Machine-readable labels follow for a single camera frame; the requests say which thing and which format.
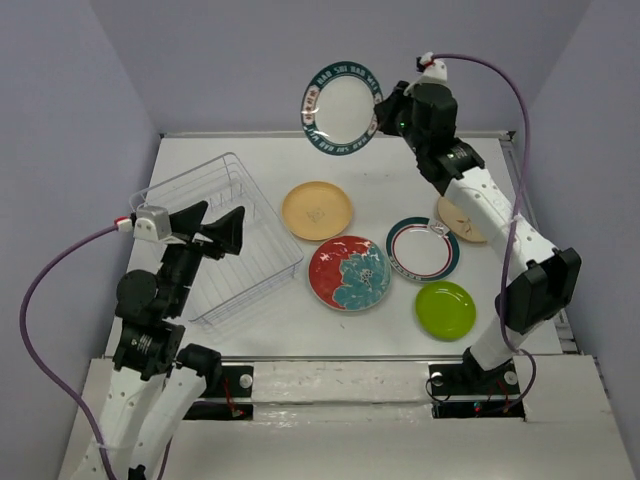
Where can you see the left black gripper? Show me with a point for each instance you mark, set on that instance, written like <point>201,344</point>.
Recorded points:
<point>198,241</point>

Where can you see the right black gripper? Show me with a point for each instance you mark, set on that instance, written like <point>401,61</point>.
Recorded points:
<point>392,107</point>

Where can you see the green rim lettered plate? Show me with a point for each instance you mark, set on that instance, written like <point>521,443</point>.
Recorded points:
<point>337,109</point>

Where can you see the yellow plate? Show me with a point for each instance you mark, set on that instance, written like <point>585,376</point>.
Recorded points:
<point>317,210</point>

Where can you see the red teal flower plate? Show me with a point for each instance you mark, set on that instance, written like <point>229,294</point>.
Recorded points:
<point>349,273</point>

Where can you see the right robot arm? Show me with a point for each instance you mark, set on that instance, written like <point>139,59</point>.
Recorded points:
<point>537,280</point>

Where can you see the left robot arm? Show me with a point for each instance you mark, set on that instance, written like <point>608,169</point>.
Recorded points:
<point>155,379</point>

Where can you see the beige patterned plate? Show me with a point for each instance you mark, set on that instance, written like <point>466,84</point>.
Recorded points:
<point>458,222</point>

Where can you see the green red striped plate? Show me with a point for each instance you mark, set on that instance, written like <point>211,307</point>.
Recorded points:
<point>422,249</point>

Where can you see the lime green plate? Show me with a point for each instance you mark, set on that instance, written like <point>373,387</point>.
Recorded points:
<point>445,310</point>

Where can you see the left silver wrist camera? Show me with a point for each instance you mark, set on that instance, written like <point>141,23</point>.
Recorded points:
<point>152,224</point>

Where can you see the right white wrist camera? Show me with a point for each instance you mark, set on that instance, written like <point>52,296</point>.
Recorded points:
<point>431,71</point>

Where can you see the clear wire dish rack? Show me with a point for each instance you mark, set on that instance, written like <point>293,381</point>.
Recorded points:
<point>269,255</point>

